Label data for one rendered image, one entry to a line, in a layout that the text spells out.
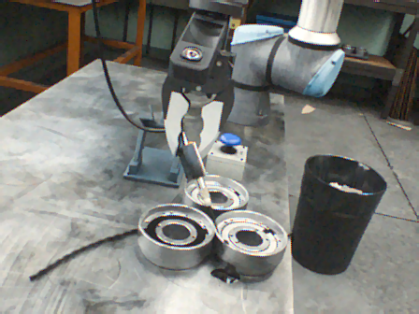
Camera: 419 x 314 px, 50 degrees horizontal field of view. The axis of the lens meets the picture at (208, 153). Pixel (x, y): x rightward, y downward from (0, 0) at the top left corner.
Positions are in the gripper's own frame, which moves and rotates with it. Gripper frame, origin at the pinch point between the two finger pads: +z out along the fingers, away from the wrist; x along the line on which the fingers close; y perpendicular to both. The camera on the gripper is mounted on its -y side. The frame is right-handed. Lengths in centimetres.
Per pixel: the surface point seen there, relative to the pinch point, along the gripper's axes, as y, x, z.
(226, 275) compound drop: -6.5, -9.0, 13.6
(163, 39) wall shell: 404, 94, 21
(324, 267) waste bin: 114, -52, 74
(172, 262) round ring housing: -8.4, -1.8, 12.4
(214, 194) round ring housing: 10.0, -4.6, 9.6
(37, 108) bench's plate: 34, 39, 9
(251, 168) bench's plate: 27.0, -10.0, 9.4
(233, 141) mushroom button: 20.9, -5.5, 3.0
